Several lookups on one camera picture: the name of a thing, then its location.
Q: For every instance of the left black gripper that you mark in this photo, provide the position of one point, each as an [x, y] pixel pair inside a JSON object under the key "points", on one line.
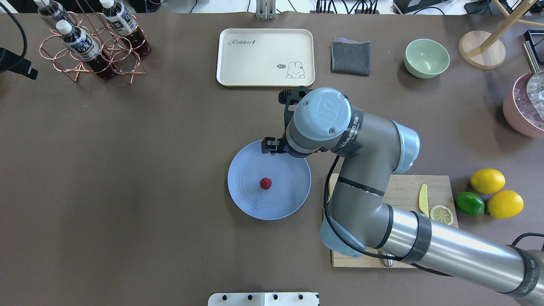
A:
{"points": [[22, 67]]}

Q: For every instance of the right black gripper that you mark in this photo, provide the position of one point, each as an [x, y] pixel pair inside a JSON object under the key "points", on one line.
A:
{"points": [[272, 146]]}

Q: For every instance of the red strawberry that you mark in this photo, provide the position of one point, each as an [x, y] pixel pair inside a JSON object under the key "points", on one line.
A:
{"points": [[265, 183]]}

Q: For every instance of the blue round plate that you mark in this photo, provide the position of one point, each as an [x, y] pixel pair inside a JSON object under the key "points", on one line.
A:
{"points": [[291, 183]]}

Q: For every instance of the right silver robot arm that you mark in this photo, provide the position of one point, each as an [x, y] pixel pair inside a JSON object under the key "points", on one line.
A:
{"points": [[355, 215]]}

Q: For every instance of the cream rabbit tray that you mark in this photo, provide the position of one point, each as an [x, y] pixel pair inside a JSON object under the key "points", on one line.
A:
{"points": [[265, 57]]}

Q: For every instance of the grey folded cloth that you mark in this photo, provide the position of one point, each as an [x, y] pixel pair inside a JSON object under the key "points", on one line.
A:
{"points": [[351, 57]]}

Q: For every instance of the mint green bowl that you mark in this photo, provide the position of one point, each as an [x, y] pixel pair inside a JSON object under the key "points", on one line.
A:
{"points": [[425, 58]]}

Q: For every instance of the yellow plastic knife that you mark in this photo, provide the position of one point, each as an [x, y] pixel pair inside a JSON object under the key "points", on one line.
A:
{"points": [[423, 200]]}

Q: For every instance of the lemon half slice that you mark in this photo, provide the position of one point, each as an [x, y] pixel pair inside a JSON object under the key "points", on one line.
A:
{"points": [[442, 214]]}

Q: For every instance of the steel muddler black tip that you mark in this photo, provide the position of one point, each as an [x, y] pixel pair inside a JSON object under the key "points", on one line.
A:
{"points": [[387, 260]]}

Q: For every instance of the wooden cup tree stand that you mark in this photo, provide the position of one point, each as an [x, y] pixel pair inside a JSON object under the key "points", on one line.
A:
{"points": [[484, 50]]}

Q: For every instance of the green lime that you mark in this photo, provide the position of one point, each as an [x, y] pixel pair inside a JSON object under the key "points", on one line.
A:
{"points": [[470, 203]]}

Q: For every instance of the pink bowl with ice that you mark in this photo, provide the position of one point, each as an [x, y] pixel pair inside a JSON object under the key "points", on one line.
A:
{"points": [[519, 111]]}

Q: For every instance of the metal ice scoop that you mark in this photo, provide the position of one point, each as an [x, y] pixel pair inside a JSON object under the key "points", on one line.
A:
{"points": [[534, 86]]}

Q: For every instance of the aluminium frame post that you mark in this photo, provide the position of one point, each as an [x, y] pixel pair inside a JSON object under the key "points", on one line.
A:
{"points": [[265, 9]]}

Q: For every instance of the copper wire bottle rack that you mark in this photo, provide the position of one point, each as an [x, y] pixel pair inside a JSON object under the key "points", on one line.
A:
{"points": [[103, 44]]}

